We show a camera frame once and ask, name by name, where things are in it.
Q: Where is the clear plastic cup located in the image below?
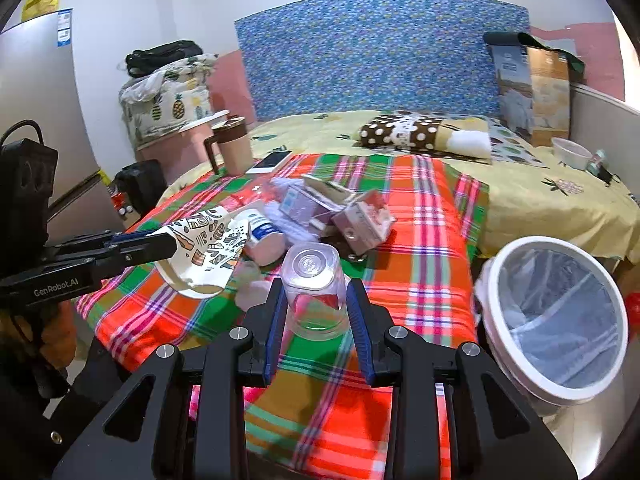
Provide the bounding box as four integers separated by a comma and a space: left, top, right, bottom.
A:
233, 260, 270, 312
280, 242, 349, 341

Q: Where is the patterned paper cup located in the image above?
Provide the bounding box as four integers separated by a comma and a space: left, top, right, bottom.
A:
154, 206, 248, 299

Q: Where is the pink crushed carton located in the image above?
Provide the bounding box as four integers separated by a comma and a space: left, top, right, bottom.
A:
331, 190, 396, 256

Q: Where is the white blue yogurt cup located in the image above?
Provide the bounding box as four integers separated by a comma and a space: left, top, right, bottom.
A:
235, 208, 286, 266

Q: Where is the white round trash bin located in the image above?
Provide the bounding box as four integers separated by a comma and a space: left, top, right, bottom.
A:
474, 236, 628, 416

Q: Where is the black bag on floor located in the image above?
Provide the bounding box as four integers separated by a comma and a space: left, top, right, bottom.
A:
115, 159, 168, 217

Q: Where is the plaid colourful blanket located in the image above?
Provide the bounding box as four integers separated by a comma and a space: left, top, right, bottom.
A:
74, 152, 490, 480

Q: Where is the pink storage box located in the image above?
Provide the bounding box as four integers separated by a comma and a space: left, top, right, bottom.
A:
136, 110, 229, 184

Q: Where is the purple milk carton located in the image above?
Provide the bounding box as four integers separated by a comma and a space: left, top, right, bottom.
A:
274, 174, 357, 238

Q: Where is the pineapple print folded quilt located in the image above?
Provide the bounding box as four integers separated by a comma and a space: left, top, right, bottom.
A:
118, 53, 217, 150

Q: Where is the clear red-label plastic bottle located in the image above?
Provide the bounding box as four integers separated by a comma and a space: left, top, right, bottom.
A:
219, 180, 278, 214

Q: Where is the beige brown lidded mug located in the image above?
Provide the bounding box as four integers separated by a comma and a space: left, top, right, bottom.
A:
204, 116, 254, 176

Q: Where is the silver refrigerator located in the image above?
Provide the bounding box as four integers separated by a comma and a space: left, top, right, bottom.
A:
0, 10, 124, 242

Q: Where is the black clothing bundle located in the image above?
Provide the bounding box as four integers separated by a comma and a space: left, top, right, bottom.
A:
125, 40, 203, 78

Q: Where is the white smartphone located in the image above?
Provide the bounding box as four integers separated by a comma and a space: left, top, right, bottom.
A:
246, 151, 293, 174

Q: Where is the yellow pineapple bed sheet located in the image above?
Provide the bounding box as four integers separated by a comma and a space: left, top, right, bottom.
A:
159, 108, 640, 266

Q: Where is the brown polka dot pillow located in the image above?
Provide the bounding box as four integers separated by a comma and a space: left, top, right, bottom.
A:
354, 110, 491, 162

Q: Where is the white bowl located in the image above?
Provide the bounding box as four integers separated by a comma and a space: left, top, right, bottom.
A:
551, 136, 592, 171

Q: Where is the red object on floor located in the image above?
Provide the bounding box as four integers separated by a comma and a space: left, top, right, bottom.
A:
624, 292, 640, 334

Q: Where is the small green bottle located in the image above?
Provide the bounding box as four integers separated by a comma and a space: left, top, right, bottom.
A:
586, 150, 606, 177

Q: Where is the blue patterned headboard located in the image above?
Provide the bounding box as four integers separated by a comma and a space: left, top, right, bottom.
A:
235, 0, 529, 120

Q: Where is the white bed side panel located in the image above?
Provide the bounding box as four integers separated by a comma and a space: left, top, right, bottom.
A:
570, 84, 640, 196

